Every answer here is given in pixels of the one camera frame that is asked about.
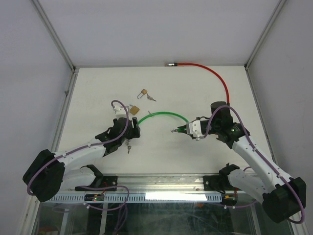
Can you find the small brass padlock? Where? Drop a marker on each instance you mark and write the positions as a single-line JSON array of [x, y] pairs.
[[142, 93]]

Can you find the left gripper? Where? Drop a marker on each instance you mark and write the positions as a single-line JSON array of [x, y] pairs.
[[134, 131]]

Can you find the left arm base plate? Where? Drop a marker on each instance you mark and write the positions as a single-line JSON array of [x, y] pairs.
[[100, 183]]

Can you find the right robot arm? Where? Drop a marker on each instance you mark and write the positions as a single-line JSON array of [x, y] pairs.
[[281, 196]]

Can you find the slotted cable duct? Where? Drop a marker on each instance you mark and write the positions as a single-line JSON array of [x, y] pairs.
[[148, 197]]

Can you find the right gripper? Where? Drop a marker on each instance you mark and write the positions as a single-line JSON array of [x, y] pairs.
[[184, 127]]

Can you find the aluminium mounting rail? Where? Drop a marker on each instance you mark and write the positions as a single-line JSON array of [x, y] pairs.
[[161, 182]]

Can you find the green cable lock keys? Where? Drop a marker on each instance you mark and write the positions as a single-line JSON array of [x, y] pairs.
[[128, 144]]

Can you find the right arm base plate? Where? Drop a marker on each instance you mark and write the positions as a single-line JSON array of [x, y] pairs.
[[214, 183]]

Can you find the green cable lock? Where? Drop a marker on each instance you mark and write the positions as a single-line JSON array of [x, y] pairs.
[[165, 113]]

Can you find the large brass padlock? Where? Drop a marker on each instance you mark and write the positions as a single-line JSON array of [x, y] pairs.
[[133, 110]]

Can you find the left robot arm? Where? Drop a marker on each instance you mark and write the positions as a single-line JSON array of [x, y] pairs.
[[51, 173]]

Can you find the small padlock silver keys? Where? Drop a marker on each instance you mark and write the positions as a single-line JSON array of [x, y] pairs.
[[150, 98]]

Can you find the red cable lock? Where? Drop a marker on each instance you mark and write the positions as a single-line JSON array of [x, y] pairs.
[[174, 64]]

